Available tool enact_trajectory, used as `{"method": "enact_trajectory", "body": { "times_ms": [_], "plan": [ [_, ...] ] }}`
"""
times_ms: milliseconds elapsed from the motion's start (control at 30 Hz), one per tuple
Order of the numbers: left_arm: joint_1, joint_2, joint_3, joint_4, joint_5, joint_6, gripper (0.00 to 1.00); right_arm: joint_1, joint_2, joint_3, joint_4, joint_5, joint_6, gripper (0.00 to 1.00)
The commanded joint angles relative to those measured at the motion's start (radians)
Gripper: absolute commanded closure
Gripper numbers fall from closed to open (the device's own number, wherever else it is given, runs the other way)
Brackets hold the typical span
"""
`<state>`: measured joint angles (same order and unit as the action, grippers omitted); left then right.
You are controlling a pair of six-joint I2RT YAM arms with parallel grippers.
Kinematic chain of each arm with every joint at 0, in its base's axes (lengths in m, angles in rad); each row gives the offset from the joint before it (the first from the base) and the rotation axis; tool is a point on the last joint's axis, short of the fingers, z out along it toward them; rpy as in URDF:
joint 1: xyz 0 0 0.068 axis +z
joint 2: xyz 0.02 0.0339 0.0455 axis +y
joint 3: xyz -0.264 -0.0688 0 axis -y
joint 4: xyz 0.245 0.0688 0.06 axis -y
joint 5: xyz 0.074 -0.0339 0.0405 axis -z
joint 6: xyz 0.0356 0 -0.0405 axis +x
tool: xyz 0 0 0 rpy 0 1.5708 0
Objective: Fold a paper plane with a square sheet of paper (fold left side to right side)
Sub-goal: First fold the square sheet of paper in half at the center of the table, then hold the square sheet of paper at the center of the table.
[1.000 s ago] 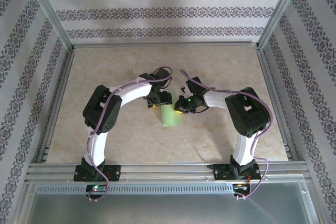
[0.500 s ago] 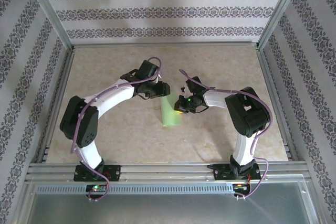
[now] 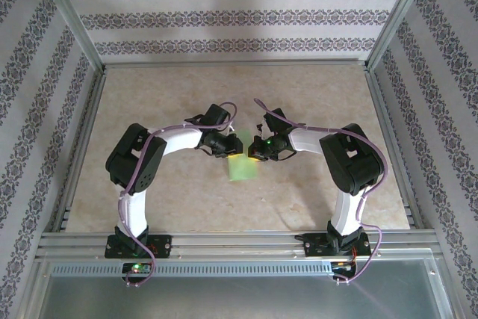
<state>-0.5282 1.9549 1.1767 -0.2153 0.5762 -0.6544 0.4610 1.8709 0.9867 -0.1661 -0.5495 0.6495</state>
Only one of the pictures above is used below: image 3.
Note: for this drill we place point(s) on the green paper sheet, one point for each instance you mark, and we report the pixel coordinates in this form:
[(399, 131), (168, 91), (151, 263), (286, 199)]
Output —
[(242, 171)]

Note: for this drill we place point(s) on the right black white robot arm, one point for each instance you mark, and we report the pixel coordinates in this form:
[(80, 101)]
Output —
[(354, 162)]

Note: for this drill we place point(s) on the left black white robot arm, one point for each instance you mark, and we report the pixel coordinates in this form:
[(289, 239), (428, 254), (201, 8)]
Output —
[(134, 162)]

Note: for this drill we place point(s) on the grey metal sheet panel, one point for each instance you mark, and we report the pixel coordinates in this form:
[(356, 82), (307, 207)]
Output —
[(239, 296)]

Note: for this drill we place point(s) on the circuit board with green light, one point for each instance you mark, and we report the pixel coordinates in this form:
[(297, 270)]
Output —
[(136, 267)]

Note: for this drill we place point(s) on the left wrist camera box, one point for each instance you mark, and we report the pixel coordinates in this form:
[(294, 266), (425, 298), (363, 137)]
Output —
[(231, 130)]

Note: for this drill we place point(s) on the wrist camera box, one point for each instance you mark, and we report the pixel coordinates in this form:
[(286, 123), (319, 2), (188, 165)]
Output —
[(266, 130), (231, 130)]

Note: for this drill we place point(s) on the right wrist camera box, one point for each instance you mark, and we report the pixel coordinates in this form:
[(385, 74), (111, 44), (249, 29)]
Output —
[(266, 130)]

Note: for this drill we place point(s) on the aluminium rail along patterned wall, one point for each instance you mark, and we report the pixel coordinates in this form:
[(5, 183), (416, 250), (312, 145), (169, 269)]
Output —
[(235, 63)]

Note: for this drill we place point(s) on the long aluminium mounting rail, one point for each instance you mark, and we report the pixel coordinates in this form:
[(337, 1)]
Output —
[(239, 244)]

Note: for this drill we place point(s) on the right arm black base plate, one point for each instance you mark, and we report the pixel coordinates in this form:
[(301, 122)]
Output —
[(313, 248)]

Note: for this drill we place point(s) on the right aluminium side rail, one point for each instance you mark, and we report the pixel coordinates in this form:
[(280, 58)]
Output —
[(381, 110)]

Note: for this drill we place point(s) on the aluminium side rail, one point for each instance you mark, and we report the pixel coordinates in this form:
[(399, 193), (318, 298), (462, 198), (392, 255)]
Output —
[(88, 117), (381, 110)]

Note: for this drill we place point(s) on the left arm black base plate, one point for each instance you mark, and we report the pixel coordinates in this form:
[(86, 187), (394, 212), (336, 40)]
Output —
[(164, 246)]

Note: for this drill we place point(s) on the left aluminium side rail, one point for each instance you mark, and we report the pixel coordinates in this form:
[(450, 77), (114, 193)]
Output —
[(88, 117)]

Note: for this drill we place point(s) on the right aluminium corner post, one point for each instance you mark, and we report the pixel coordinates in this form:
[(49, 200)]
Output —
[(400, 12)]

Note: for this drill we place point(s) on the aluminium corner post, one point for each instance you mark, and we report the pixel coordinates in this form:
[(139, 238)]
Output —
[(70, 12), (400, 12)]

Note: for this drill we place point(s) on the left aluminium corner post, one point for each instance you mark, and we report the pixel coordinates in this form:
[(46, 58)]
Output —
[(70, 12)]

